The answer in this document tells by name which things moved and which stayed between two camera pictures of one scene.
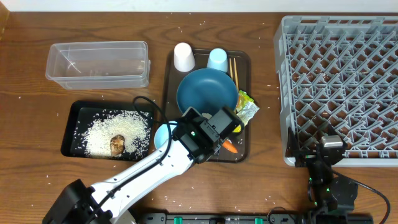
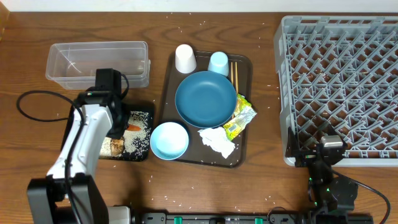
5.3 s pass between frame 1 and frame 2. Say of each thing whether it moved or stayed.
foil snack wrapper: moved
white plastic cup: stayed
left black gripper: moved
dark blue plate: stayed
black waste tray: stayed
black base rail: stayed
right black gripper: stayed
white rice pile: stayed
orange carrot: moved
